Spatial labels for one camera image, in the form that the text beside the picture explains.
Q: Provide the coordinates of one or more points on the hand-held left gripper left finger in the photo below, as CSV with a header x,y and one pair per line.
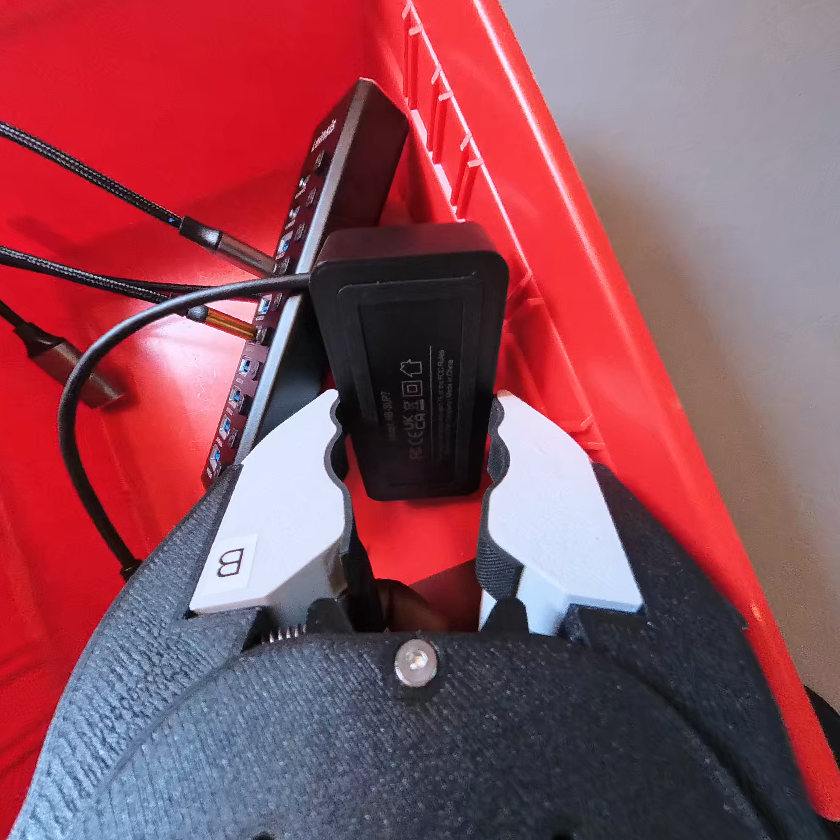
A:
x,y
282,518

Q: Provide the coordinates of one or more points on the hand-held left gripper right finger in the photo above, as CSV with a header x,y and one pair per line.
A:
x,y
558,525

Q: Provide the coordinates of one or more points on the small black usb hub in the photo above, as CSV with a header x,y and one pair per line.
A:
x,y
407,328

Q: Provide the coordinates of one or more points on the red plastic bin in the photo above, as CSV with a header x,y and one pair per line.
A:
x,y
197,79

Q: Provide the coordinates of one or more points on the long black multiport usb hub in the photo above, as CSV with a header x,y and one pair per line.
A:
x,y
367,164

